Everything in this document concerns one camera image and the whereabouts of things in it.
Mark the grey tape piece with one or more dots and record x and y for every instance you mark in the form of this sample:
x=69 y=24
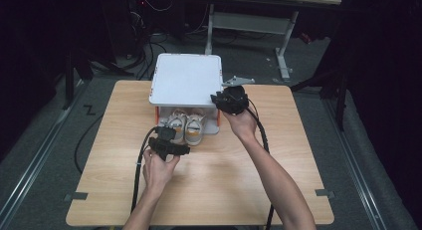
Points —
x=78 y=196
x=324 y=192

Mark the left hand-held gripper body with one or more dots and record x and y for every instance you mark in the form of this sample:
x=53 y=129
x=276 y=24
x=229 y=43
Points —
x=167 y=145

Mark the person's left hand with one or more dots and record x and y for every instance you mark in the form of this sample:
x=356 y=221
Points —
x=159 y=172

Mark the wooden desk white metal legs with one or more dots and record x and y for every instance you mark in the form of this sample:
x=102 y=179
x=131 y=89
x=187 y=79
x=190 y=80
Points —
x=252 y=22

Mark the black metal stand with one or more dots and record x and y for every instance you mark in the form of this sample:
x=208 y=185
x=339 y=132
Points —
x=71 y=80
x=331 y=87

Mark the metal floor rail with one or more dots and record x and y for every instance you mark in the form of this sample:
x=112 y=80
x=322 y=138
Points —
x=355 y=167
x=36 y=157

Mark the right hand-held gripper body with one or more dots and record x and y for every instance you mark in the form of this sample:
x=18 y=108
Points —
x=232 y=99

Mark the person's right hand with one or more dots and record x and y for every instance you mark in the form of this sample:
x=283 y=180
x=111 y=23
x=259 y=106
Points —
x=242 y=123

